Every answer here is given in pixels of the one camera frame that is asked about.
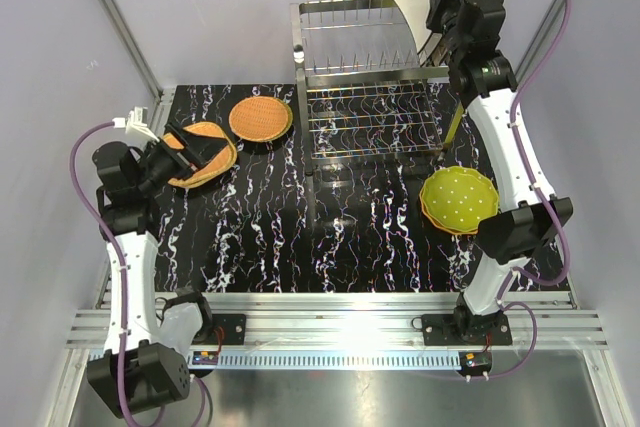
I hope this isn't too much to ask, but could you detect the green polka-dot plate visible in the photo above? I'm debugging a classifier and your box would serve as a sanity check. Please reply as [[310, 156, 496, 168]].
[[419, 166, 500, 225]]

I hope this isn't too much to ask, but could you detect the steel two-tier dish rack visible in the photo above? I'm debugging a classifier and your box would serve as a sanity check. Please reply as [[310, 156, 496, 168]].
[[290, 0, 447, 179]]

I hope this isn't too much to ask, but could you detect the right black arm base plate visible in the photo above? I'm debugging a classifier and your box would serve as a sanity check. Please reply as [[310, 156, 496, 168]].
[[419, 314, 513, 347]]

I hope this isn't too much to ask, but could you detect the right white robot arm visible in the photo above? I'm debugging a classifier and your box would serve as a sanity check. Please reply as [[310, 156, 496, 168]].
[[420, 0, 573, 346]]

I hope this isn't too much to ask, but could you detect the slotted white cable duct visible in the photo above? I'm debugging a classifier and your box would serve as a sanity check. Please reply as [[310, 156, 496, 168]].
[[187, 350, 461, 371]]

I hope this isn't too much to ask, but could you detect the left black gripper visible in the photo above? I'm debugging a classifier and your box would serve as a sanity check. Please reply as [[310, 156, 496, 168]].
[[135, 121, 228, 194]]

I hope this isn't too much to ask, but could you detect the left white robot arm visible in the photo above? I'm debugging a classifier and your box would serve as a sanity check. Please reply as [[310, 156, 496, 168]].
[[87, 125, 229, 426]]

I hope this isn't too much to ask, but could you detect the orange polka-dot plate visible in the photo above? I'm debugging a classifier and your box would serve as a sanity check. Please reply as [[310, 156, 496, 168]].
[[420, 200, 479, 235]]

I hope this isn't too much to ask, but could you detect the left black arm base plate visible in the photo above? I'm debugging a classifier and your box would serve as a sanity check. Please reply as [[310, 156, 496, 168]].
[[194, 313, 247, 346]]

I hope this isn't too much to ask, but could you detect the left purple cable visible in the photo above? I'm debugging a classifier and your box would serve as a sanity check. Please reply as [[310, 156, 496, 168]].
[[68, 119, 209, 427]]

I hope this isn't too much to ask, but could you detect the green-rimmed woven bamboo plate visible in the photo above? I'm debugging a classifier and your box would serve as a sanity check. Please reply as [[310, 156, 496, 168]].
[[227, 95, 294, 144]]

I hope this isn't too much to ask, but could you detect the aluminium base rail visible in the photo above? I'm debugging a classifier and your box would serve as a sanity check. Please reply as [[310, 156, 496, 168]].
[[64, 290, 606, 349]]

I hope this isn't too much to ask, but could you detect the large orange woven tray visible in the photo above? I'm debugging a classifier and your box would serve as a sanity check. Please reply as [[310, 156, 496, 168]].
[[168, 144, 237, 189]]

